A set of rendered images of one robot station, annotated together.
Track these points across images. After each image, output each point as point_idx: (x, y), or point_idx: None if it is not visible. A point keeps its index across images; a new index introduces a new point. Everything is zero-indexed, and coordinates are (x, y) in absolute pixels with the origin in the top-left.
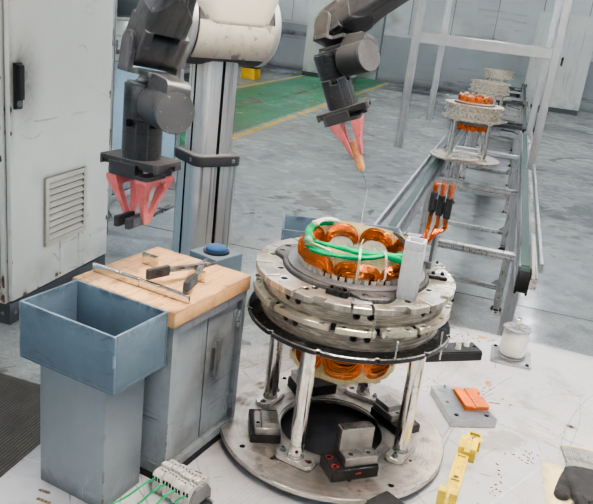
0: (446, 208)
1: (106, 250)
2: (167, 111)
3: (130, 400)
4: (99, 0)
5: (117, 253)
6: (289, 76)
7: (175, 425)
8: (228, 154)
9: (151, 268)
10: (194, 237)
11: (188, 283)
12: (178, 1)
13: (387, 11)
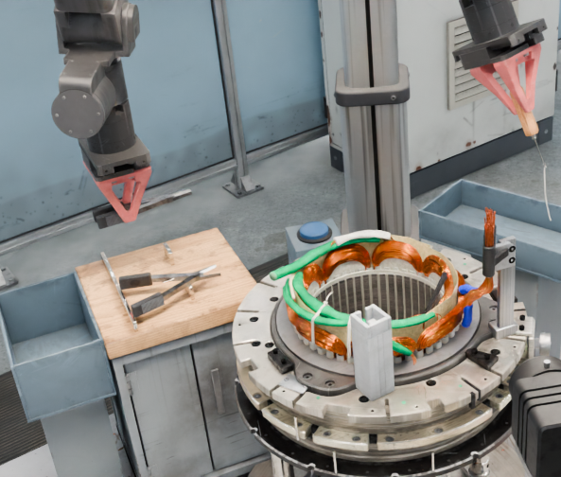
0: (482, 260)
1: None
2: (66, 114)
3: (85, 422)
4: None
5: None
6: None
7: (159, 456)
8: (389, 87)
9: (124, 276)
10: (350, 195)
11: (134, 308)
12: None
13: None
